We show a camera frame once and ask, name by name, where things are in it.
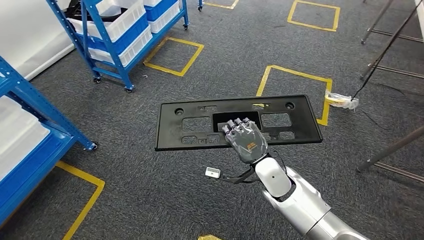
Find black plastic plate part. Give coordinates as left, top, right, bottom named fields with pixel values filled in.
left=154, top=94, right=324, bottom=152

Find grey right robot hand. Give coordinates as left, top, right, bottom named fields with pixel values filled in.
left=221, top=117, right=269, bottom=165

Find yellow floor tape square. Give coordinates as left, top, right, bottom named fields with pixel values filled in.
left=143, top=35, right=205, bottom=78
left=287, top=0, right=341, bottom=33
left=55, top=160, right=106, bottom=240
left=255, top=64, right=333, bottom=127

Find blue wheeled shelf rack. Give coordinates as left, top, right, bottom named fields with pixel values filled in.
left=45, top=0, right=204, bottom=94

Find crumpled clear plastic bag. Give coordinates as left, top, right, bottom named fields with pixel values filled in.
left=324, top=90, right=360, bottom=111

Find black right camera bracket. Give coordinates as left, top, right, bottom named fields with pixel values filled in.
left=218, top=167, right=263, bottom=185

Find thin black rod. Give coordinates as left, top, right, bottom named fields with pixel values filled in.
left=350, top=0, right=424, bottom=101

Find black plastic parts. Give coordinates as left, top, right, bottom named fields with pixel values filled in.
left=63, top=0, right=128, bottom=21

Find blue metal shelf rack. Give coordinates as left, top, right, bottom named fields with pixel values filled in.
left=0, top=56, right=99, bottom=228

